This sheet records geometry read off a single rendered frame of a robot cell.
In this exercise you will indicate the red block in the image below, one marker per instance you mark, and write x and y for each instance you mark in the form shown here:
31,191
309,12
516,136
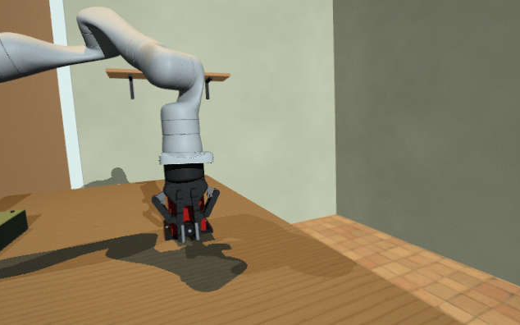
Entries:
170,229

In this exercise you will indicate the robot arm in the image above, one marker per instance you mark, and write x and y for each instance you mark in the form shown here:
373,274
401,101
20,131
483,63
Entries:
22,55

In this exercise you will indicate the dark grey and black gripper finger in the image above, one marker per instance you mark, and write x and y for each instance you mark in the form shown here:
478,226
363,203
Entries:
212,194
158,201

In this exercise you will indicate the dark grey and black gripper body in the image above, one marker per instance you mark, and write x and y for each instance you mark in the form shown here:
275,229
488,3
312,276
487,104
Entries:
175,179

